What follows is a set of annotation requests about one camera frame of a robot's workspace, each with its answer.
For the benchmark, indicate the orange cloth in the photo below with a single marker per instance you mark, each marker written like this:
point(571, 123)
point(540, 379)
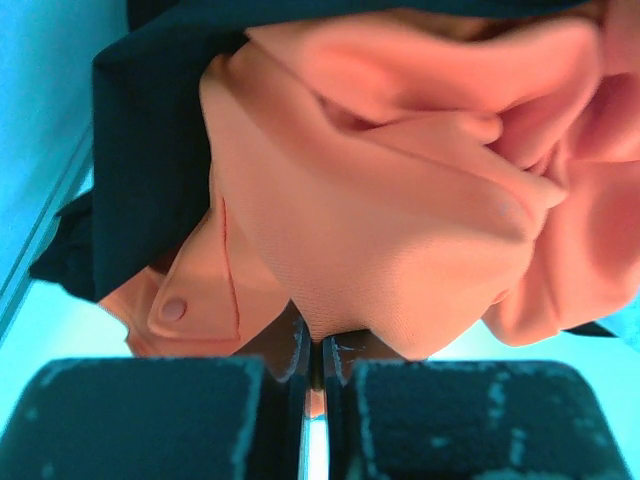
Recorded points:
point(380, 190)

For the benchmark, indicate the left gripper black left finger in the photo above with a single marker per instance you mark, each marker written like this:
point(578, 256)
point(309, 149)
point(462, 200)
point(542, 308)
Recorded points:
point(239, 417)

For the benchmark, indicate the left aluminium frame post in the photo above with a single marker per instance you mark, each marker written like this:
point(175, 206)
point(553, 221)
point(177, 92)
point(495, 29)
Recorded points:
point(64, 188)

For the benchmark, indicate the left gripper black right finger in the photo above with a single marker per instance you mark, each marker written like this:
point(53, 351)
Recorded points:
point(390, 418)

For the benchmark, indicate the black cloth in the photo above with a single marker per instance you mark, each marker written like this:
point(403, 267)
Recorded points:
point(145, 150)

